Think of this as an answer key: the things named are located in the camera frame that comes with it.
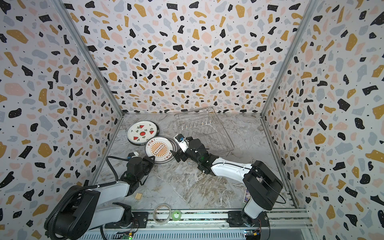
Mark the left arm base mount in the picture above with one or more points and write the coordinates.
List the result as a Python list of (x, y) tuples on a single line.
[(130, 221)]

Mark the wire dish rack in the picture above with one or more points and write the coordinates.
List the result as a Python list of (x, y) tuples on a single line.
[(204, 124)]

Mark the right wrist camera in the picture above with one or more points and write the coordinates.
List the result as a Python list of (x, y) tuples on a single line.
[(182, 142)]

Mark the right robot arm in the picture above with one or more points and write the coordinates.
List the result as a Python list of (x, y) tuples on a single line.
[(263, 185)]

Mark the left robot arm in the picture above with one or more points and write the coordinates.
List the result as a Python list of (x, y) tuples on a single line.
[(94, 207)]

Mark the small wooden block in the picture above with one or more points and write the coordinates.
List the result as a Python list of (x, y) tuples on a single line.
[(138, 196)]

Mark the green rim plate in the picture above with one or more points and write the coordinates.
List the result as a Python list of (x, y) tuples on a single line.
[(168, 159)]

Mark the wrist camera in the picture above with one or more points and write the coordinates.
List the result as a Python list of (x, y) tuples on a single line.
[(132, 155), (182, 142)]

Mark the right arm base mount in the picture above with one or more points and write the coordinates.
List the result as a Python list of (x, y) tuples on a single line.
[(241, 220)]

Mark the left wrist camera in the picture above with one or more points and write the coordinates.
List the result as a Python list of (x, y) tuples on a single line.
[(132, 155)]

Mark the clear tape roll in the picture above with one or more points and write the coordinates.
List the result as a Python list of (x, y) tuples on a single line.
[(162, 214)]

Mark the green tape roll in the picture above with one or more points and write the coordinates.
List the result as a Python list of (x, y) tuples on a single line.
[(176, 215)]

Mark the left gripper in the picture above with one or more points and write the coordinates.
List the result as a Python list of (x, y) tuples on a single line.
[(149, 163)]

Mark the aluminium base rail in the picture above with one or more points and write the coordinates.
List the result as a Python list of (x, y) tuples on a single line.
[(285, 224)]

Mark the colourful card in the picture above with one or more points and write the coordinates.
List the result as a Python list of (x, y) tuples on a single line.
[(247, 196)]

